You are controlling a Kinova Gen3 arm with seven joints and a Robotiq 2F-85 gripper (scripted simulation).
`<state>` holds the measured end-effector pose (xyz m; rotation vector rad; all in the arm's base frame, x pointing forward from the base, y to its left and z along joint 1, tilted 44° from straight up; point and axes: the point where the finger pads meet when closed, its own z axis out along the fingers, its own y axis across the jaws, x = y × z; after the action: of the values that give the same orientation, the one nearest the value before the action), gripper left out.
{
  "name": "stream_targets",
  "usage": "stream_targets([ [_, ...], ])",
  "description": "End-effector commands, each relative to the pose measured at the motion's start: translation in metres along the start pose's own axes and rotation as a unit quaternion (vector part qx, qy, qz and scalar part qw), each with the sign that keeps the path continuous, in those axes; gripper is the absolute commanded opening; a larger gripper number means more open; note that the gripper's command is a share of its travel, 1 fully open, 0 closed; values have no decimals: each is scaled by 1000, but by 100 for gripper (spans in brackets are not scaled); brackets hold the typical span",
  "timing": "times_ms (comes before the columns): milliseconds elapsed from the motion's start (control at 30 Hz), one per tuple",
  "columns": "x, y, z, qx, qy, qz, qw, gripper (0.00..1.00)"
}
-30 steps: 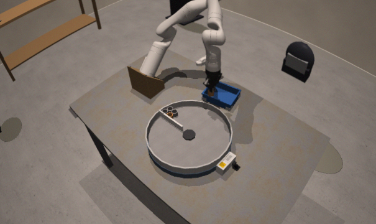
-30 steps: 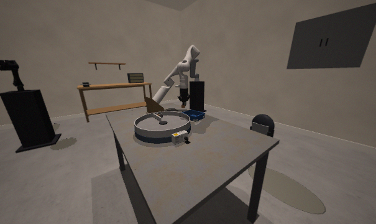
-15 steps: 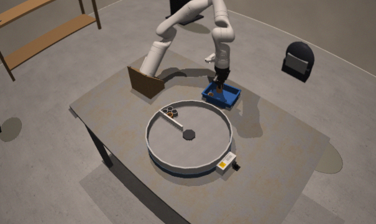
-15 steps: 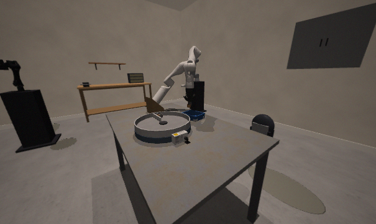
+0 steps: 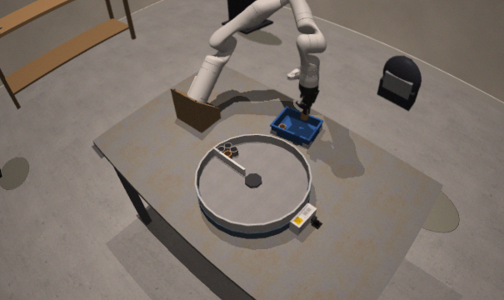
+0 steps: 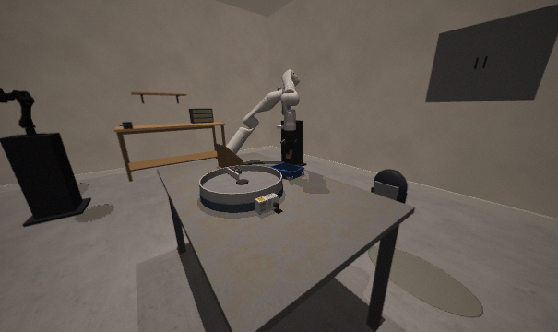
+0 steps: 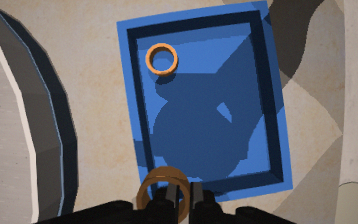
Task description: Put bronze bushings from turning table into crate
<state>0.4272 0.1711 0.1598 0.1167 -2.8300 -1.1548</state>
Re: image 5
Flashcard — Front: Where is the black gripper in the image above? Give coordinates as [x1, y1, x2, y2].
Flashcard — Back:
[296, 83, 319, 115]

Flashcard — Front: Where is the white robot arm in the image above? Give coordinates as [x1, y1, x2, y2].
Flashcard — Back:
[187, 0, 327, 103]

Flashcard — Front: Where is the blue crate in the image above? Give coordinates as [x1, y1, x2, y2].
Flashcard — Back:
[271, 107, 323, 148]

